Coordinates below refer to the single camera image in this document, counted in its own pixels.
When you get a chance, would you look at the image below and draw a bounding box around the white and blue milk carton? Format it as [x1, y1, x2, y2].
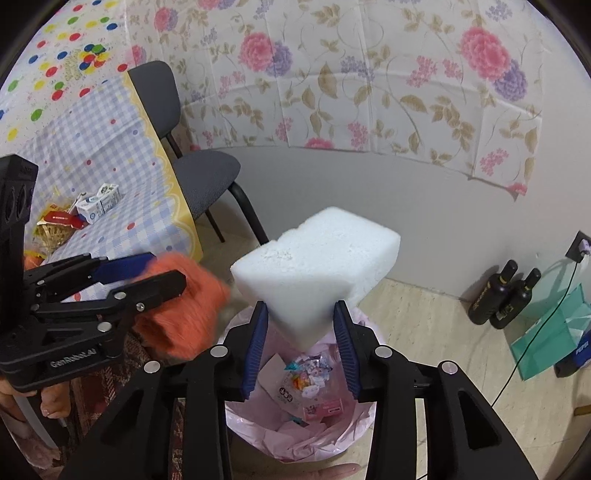
[75, 183, 121, 225]

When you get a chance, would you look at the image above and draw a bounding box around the balloon print wall sheet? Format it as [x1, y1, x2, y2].
[0, 0, 139, 144]

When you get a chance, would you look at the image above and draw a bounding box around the grey office chair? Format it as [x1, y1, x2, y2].
[127, 60, 271, 245]

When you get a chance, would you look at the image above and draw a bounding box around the wall socket with charger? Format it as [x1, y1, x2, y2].
[566, 229, 591, 264]

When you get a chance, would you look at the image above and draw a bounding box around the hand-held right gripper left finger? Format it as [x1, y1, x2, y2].
[59, 301, 269, 480]

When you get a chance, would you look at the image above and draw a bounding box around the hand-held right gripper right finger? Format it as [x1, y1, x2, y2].
[333, 300, 539, 480]

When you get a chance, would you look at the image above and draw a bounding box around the black bottle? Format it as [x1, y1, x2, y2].
[467, 259, 518, 325]
[489, 268, 542, 330]

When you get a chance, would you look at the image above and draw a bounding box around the blue printed box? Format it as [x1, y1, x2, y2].
[554, 330, 591, 378]

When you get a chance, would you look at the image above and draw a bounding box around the teal paper bag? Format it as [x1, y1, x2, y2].
[510, 265, 591, 381]

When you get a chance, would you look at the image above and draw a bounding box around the pink card packet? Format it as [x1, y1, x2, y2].
[302, 401, 345, 422]

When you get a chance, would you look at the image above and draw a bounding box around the red and gold snack packet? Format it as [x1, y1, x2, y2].
[44, 210, 86, 229]

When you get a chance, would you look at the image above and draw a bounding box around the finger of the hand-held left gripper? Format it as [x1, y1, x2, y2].
[25, 251, 156, 303]
[32, 271, 187, 356]

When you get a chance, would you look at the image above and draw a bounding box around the black cable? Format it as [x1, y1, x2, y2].
[490, 258, 580, 409]

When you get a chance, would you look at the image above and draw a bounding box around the floral wall sheet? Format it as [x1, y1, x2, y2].
[115, 0, 591, 197]

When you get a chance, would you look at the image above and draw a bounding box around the clear printed wrapper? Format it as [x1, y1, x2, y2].
[259, 353, 305, 418]

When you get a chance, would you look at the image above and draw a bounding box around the person's left hand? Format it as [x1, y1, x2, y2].
[0, 378, 72, 418]

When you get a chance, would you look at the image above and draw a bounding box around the clear cartoon character packet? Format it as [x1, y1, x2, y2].
[284, 353, 333, 398]

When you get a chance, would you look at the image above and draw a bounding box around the orange fuzzy cloth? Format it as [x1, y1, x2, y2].
[131, 253, 232, 360]

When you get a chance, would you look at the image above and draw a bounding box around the plastic lined trash bin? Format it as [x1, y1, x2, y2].
[217, 305, 389, 462]

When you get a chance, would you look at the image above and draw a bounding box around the white foam block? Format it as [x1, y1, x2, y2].
[230, 207, 402, 354]

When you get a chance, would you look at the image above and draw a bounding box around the blue checkered dotted cloth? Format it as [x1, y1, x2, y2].
[0, 74, 204, 305]

